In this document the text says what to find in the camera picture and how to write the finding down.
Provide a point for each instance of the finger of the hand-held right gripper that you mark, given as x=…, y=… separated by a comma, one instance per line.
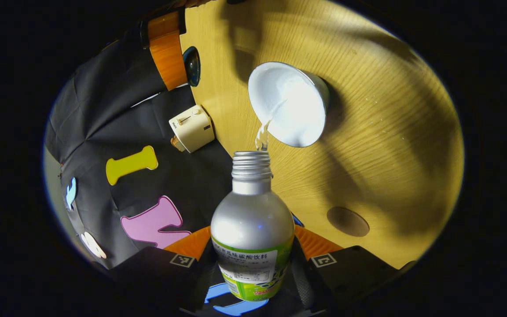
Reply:
x=167, y=57

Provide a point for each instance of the dark teal teacup lid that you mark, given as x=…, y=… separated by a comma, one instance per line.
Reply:
x=192, y=66

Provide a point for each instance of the silver green label water bottle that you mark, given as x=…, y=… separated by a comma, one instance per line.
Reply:
x=251, y=215

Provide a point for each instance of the cream white toaster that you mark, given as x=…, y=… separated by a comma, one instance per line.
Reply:
x=192, y=130

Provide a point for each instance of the round brown coaster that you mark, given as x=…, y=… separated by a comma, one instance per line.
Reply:
x=348, y=221

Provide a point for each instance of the toast bread slice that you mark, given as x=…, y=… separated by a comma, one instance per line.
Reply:
x=177, y=143

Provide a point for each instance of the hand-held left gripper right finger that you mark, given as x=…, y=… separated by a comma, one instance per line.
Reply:
x=350, y=277

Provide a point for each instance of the black backdrop cloth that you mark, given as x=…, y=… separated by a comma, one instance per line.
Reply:
x=104, y=110

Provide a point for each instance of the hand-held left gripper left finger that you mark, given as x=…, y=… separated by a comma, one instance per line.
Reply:
x=156, y=277

